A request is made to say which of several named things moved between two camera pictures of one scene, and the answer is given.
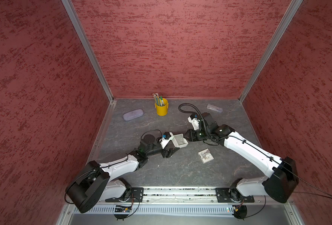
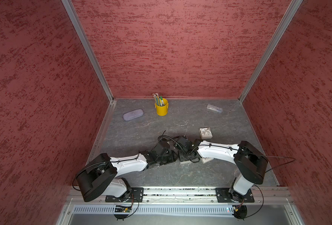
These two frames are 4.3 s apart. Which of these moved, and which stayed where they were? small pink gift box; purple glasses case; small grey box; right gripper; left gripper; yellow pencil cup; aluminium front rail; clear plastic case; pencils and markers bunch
Moved: small grey box; right gripper; left gripper
Stayed: small pink gift box; yellow pencil cup; aluminium front rail; purple glasses case; clear plastic case; pencils and markers bunch
